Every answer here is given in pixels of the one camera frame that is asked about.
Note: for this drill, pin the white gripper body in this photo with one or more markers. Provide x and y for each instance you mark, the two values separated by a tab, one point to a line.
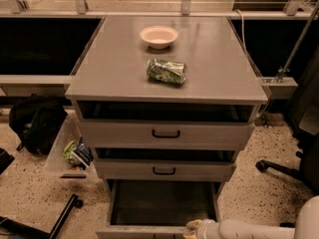
208	229

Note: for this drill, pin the grey bottom drawer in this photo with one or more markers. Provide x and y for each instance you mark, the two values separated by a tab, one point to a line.
157	209

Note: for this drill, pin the grey drawer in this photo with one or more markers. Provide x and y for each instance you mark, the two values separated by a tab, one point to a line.
166	134
157	209
138	169

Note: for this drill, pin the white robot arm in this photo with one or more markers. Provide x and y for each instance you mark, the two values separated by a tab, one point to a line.
306	227

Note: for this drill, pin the grey middle drawer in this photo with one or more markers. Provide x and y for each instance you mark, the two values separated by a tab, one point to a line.
138	169

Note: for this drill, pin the grey top drawer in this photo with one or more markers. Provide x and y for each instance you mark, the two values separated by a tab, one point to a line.
166	134

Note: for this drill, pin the grey drawer cabinet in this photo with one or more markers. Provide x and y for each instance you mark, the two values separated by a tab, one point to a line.
112	81

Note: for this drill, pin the dark blue snack bag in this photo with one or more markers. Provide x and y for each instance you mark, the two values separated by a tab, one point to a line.
83	153

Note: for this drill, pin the clear plastic bin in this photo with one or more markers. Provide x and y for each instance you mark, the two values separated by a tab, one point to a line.
57	166

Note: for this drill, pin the green snack bag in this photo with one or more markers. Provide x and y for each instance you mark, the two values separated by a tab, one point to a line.
68	153

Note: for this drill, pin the black office chair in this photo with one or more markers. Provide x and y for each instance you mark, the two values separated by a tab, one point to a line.
303	115

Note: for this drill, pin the green chip bag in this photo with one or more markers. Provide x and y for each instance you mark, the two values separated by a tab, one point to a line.
166	71

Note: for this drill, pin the black stand base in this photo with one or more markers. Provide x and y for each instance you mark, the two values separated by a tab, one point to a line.
19	230

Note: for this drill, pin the black backpack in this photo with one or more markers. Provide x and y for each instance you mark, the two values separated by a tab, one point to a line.
37	121

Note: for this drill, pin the white bowl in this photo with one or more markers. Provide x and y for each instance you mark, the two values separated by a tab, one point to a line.
159	37

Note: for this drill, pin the black object at left edge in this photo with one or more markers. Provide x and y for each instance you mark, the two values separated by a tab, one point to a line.
5	160

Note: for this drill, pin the metal diagonal rod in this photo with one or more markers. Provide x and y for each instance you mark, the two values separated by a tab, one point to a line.
281	71

